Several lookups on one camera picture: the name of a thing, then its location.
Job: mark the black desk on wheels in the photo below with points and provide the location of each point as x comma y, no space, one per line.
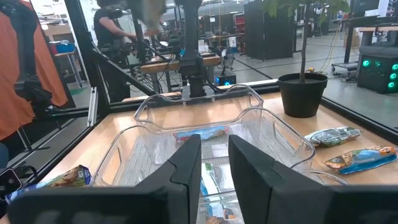
351,31

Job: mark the black aluminium table frame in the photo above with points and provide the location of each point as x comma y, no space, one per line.
88,62

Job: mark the computer tower with green fans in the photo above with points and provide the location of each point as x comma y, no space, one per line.
377,74

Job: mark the person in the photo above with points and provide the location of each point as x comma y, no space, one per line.
105,28

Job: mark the black box with light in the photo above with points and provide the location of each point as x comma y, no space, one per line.
225,79

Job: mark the small white table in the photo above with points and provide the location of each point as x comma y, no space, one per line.
71,62

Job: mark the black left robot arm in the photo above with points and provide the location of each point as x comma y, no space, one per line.
189,37

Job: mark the white box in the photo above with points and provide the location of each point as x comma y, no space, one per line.
202,47

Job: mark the black partition cabinet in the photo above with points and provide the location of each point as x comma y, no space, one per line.
267,34

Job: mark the black table-level camera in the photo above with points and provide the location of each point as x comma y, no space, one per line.
9,183

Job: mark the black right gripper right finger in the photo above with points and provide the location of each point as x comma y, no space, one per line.
264,193

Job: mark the silver aluminium bracket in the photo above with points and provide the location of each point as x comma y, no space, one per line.
92,107

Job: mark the black floor fan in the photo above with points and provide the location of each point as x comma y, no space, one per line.
228,59

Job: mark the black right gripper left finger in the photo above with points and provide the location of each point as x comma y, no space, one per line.
174,193

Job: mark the green plant in black pot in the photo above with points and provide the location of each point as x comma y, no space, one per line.
301,96

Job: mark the black equipment stand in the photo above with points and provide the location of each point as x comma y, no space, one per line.
18,37

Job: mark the wooden workbench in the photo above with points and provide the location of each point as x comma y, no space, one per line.
161,66

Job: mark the blue storage crate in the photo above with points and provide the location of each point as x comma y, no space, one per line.
64,48

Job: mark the orange cloth panel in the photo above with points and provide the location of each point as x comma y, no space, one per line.
46,62

